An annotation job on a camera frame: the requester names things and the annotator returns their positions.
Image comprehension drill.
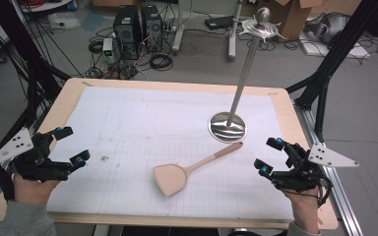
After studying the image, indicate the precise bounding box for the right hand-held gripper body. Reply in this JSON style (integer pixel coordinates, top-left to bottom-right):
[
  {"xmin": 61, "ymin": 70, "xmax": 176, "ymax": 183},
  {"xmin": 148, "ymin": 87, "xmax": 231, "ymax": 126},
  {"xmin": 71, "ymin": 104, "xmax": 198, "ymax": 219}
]
[{"xmin": 270, "ymin": 141, "xmax": 360, "ymax": 195}]

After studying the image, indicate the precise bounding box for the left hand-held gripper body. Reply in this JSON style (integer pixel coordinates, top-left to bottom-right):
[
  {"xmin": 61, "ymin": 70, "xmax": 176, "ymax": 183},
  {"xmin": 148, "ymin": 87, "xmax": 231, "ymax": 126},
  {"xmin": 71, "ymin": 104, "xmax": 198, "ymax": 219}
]
[{"xmin": 0, "ymin": 127, "xmax": 73, "ymax": 183}]

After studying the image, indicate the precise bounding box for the beige spatula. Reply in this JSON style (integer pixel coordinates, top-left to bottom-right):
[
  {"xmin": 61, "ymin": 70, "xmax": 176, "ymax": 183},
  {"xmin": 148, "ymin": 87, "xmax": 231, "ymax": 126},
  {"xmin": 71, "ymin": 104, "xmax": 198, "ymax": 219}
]
[{"xmin": 153, "ymin": 141, "xmax": 244, "ymax": 198}]

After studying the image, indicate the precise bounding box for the person's left hand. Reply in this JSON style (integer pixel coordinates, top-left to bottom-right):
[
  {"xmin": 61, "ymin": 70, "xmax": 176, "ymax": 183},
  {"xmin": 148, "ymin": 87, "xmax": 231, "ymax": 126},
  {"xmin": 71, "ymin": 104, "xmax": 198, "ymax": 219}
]
[{"xmin": 13, "ymin": 173, "xmax": 62, "ymax": 207}]

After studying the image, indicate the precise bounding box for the person's right hand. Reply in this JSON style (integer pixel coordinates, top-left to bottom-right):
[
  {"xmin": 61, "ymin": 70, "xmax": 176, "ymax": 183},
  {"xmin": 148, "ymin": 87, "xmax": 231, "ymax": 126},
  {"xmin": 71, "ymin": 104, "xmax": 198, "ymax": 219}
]
[{"xmin": 283, "ymin": 186, "xmax": 321, "ymax": 234}]

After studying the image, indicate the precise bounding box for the silver metal utensil stand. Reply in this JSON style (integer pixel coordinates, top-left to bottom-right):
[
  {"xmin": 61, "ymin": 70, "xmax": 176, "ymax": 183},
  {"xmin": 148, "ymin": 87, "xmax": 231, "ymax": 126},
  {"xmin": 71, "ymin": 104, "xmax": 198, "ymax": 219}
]
[{"xmin": 208, "ymin": 7, "xmax": 288, "ymax": 145}]

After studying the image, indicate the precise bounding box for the white grid mat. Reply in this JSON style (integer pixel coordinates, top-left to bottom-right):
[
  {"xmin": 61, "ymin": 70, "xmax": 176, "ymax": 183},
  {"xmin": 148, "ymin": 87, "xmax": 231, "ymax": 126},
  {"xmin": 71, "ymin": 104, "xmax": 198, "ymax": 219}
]
[{"xmin": 46, "ymin": 86, "xmax": 294, "ymax": 220}]

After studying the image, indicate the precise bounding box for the white power supply box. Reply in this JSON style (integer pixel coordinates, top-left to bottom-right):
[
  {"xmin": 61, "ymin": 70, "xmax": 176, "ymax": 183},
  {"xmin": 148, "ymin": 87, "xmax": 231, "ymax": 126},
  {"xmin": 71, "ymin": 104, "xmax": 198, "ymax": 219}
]
[{"xmin": 101, "ymin": 37, "xmax": 116, "ymax": 64}]

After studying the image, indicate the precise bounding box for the clear plastic bag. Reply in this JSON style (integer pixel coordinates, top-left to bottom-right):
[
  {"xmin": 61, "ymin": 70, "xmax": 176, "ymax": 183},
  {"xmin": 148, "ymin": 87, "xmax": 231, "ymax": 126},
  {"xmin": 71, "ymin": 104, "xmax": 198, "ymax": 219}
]
[{"xmin": 47, "ymin": 12, "xmax": 82, "ymax": 30}]

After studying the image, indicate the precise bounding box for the white stand leg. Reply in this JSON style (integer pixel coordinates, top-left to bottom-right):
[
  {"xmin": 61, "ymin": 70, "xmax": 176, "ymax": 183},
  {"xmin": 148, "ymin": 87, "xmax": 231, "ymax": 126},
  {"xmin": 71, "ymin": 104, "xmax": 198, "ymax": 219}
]
[
  {"xmin": 227, "ymin": 0, "xmax": 244, "ymax": 63},
  {"xmin": 171, "ymin": 0, "xmax": 186, "ymax": 56}
]

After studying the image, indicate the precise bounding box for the large black computer tower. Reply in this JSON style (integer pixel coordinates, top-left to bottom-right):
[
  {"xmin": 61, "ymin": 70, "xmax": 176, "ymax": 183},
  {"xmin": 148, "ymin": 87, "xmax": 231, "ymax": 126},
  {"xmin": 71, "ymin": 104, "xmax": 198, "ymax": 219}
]
[{"xmin": 112, "ymin": 4, "xmax": 143, "ymax": 62}]

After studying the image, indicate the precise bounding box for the white flat board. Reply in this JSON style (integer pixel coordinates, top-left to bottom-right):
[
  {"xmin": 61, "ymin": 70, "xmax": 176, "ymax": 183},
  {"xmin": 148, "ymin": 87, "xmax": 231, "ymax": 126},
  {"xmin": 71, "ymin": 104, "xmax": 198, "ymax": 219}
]
[{"xmin": 298, "ymin": 30, "xmax": 372, "ymax": 60}]

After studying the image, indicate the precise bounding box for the brown cardboard box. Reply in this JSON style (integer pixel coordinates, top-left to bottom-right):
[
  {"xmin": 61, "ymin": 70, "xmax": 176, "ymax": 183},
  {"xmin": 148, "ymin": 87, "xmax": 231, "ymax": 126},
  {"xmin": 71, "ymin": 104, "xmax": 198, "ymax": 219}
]
[{"xmin": 269, "ymin": 0, "xmax": 324, "ymax": 42}]

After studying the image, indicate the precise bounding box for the grey bag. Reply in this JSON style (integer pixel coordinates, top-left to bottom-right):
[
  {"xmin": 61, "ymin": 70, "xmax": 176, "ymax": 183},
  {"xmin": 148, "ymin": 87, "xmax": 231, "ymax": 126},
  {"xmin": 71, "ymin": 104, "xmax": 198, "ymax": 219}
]
[{"xmin": 304, "ymin": 12, "xmax": 350, "ymax": 45}]

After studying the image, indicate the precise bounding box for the white round table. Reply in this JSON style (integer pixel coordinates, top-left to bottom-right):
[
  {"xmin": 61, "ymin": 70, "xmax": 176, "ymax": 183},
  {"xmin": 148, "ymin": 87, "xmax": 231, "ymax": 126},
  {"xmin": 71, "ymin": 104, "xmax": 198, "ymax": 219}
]
[{"xmin": 19, "ymin": 0, "xmax": 73, "ymax": 14}]

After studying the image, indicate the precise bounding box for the black flat device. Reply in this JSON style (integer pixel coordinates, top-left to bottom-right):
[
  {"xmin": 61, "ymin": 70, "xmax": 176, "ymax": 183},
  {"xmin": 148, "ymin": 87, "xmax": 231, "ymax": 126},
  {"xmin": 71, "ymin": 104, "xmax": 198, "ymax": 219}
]
[{"xmin": 204, "ymin": 15, "xmax": 235, "ymax": 30}]

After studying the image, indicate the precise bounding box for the slim black computer tower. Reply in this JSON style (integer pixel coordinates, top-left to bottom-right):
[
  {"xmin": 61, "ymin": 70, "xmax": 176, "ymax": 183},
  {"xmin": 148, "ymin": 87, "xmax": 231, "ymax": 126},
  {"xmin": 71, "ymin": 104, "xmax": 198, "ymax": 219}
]
[{"xmin": 140, "ymin": 3, "xmax": 163, "ymax": 53}]

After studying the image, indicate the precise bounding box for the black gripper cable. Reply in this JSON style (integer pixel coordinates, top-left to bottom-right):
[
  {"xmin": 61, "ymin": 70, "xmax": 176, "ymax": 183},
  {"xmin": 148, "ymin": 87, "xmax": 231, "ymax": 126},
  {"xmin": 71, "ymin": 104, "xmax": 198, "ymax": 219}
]
[{"xmin": 316, "ymin": 175, "xmax": 335, "ymax": 208}]

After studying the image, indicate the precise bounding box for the black wrist strap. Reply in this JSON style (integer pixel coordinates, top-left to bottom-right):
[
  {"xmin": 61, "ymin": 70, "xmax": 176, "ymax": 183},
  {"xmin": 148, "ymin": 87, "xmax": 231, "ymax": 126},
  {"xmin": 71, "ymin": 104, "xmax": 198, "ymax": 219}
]
[{"xmin": 0, "ymin": 164, "xmax": 16, "ymax": 202}]

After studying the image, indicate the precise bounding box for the black frame strut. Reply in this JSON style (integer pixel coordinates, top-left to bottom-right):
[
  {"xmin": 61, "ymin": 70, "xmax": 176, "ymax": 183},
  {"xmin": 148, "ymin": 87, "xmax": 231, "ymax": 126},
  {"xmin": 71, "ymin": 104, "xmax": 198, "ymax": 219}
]
[
  {"xmin": 284, "ymin": 0, "xmax": 378, "ymax": 144},
  {"xmin": 0, "ymin": 0, "xmax": 73, "ymax": 180}
]

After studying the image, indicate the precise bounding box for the coiled black cable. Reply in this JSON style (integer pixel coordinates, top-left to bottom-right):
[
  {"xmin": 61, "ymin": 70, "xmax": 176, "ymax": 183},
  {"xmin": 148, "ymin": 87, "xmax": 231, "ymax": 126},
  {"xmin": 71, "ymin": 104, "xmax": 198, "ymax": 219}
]
[{"xmin": 149, "ymin": 52, "xmax": 174, "ymax": 72}]

